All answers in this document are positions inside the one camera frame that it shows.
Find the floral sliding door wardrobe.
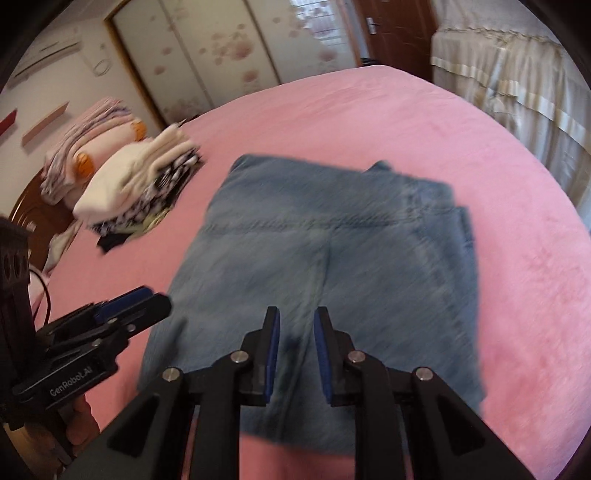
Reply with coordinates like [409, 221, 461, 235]
[104, 0, 362, 136]

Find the brown wooden door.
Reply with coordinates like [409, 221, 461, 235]
[353, 0, 440, 85]

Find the black folded garment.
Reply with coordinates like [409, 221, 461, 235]
[96, 230, 139, 256]

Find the pink plush bed blanket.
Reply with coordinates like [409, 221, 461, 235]
[28, 65, 591, 480]

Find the cream lace curtain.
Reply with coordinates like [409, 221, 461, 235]
[429, 0, 591, 210]

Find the wooden wall shelf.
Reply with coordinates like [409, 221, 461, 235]
[21, 102, 70, 148]

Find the white air conditioner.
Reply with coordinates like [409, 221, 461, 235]
[8, 25, 85, 89]

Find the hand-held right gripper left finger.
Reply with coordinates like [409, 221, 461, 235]
[60, 306, 282, 480]

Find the black cable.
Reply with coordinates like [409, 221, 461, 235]
[28, 264, 52, 329]

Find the person's left hand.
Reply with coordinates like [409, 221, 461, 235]
[67, 394, 101, 446]

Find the blue denim jacket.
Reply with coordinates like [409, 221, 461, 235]
[137, 154, 486, 459]

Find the brown wooden headboard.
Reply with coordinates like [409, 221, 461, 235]
[9, 175, 80, 274]

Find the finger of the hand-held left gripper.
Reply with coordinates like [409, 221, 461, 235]
[39, 292, 173, 370]
[36, 285, 156, 340]

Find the pink folded blankets pile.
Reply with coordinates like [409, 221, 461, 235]
[41, 96, 134, 206]

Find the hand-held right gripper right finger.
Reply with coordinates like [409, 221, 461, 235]
[314, 306, 533, 480]

